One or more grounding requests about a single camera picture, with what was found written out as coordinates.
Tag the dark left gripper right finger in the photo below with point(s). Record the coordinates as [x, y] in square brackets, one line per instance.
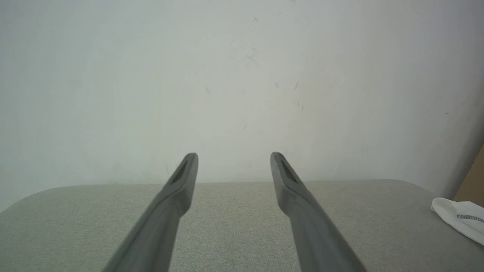
[314, 234]

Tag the tan board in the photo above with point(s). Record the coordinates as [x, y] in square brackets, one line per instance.
[474, 185]

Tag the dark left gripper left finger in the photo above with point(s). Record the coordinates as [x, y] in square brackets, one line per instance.
[159, 234]

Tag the white t-shirt with grey stitching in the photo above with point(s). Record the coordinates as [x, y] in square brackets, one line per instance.
[461, 217]

